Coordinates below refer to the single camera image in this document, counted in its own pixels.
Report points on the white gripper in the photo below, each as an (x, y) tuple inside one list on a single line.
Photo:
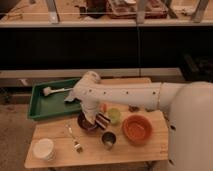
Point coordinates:
[(90, 111)]

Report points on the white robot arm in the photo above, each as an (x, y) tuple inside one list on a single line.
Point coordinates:
[(189, 107)]

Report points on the purple bowl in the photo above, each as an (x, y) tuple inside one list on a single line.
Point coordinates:
[(84, 124)]

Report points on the orange bowl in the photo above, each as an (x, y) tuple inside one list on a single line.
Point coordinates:
[(137, 129)]

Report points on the white ceramic bowl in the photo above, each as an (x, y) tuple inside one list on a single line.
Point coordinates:
[(44, 149)]

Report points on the small orange object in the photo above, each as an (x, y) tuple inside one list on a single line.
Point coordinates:
[(103, 107)]

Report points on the green plastic cup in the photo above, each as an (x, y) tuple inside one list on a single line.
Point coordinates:
[(114, 115)]

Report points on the small metal cup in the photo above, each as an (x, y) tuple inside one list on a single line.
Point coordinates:
[(108, 139)]

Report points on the small dark brown object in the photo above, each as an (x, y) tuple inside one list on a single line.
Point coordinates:
[(133, 108)]

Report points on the white dish brush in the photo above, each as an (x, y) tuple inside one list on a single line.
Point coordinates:
[(48, 90)]

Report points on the green plastic tray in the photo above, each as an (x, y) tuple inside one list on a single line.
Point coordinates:
[(45, 107)]

